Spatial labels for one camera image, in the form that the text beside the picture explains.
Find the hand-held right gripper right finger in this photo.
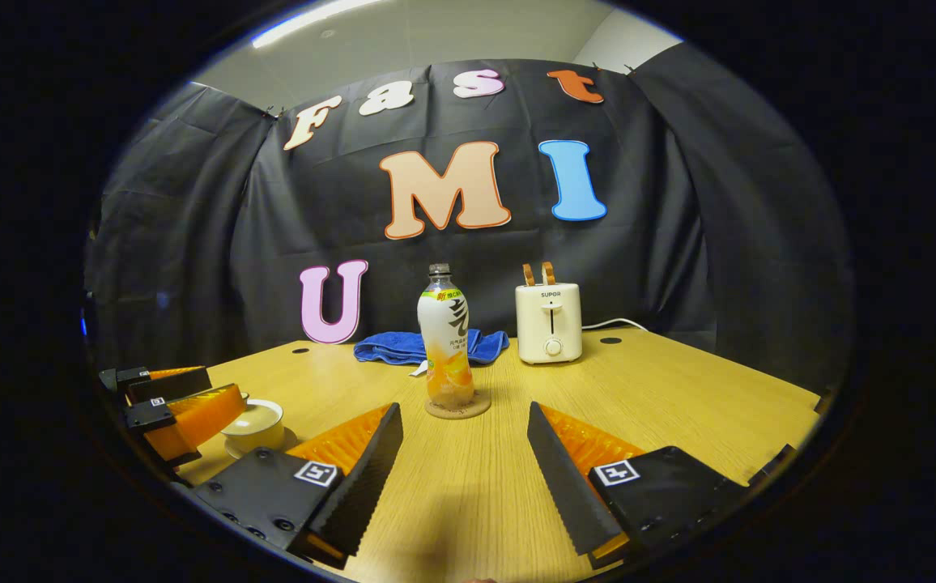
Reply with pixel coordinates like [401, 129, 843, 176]
[526, 403, 764, 572]

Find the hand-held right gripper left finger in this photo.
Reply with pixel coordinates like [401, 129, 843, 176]
[189, 402, 404, 569]

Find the cream ceramic teacup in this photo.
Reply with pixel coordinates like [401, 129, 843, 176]
[221, 398, 286, 453]

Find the round brown coaster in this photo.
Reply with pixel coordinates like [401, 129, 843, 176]
[424, 391, 491, 420]

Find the white labelled water bottle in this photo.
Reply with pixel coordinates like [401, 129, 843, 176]
[417, 263, 475, 410]

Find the cream ceramic saucer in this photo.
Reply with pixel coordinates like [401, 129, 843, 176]
[225, 428, 299, 461]

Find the blue towel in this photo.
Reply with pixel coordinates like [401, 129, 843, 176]
[353, 328, 510, 377]

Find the cream toaster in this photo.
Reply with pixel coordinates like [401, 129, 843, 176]
[515, 283, 583, 365]

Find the black backdrop cloth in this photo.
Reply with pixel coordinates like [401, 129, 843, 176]
[83, 42, 853, 398]

